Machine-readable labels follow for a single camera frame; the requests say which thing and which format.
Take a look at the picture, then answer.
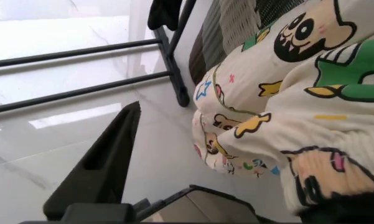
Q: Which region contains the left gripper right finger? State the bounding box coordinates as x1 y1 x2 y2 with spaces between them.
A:
298 192 374 223

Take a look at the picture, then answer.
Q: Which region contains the black clothes rack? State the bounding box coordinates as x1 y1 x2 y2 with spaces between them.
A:
0 0 198 116

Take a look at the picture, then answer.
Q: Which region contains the black garment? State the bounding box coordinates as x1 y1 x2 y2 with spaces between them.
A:
147 0 184 32

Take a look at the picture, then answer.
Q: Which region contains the white laundry basket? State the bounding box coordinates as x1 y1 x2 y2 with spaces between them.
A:
188 0 306 86

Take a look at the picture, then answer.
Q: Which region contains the cream printed garment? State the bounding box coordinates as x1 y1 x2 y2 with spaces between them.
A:
191 0 374 218

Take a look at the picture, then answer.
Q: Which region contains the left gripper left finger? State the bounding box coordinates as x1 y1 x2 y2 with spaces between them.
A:
43 100 142 222

